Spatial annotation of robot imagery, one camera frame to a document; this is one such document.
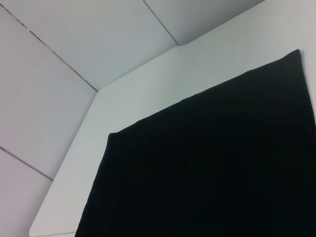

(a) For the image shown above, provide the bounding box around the black shirt with FREE print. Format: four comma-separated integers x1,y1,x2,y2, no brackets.
74,48,316,237

